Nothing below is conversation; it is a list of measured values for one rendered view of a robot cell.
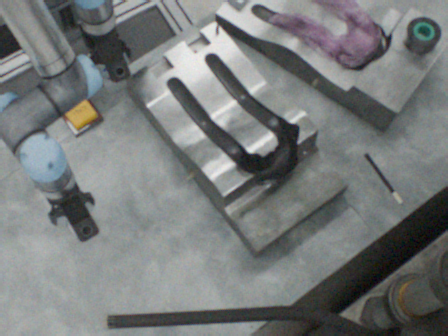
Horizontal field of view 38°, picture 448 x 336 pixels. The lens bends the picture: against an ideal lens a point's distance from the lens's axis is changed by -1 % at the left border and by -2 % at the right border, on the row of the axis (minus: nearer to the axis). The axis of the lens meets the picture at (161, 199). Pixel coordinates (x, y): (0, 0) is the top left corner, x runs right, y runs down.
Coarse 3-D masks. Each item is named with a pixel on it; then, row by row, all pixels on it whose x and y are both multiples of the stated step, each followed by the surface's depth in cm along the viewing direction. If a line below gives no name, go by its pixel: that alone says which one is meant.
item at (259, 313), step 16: (112, 320) 142; (128, 320) 141; (144, 320) 140; (160, 320) 139; (176, 320) 138; (192, 320) 137; (208, 320) 136; (224, 320) 135; (240, 320) 135; (256, 320) 134
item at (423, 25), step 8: (424, 16) 149; (408, 24) 148; (416, 24) 148; (424, 24) 148; (432, 24) 148; (408, 32) 148; (416, 32) 147; (424, 32) 150; (432, 32) 147; (440, 32) 147; (408, 40) 148; (416, 40) 147; (424, 40) 147; (432, 40) 147; (408, 48) 150; (416, 48) 148; (424, 48) 147; (432, 48) 148
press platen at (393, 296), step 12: (408, 276) 121; (420, 276) 121; (396, 288) 120; (384, 300) 123; (396, 300) 120; (396, 312) 119; (408, 312) 118; (432, 312) 118; (444, 312) 119; (396, 324) 122; (408, 324) 119; (420, 324) 118; (432, 324) 119; (444, 324) 119
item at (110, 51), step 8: (96, 40) 142; (104, 40) 142; (112, 40) 142; (104, 48) 142; (112, 48) 143; (120, 48) 143; (104, 56) 143; (112, 56) 143; (120, 56) 143; (104, 64) 144; (112, 64) 143; (120, 64) 144; (112, 72) 144; (120, 72) 144; (128, 72) 145; (112, 80) 144; (120, 80) 145
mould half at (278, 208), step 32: (224, 32) 156; (192, 64) 153; (160, 96) 151; (224, 96) 151; (256, 96) 150; (160, 128) 152; (192, 128) 149; (224, 128) 147; (256, 128) 144; (192, 160) 144; (224, 160) 141; (320, 160) 148; (224, 192) 139; (256, 192) 146; (288, 192) 146; (320, 192) 146; (256, 224) 144; (288, 224) 144; (256, 256) 147
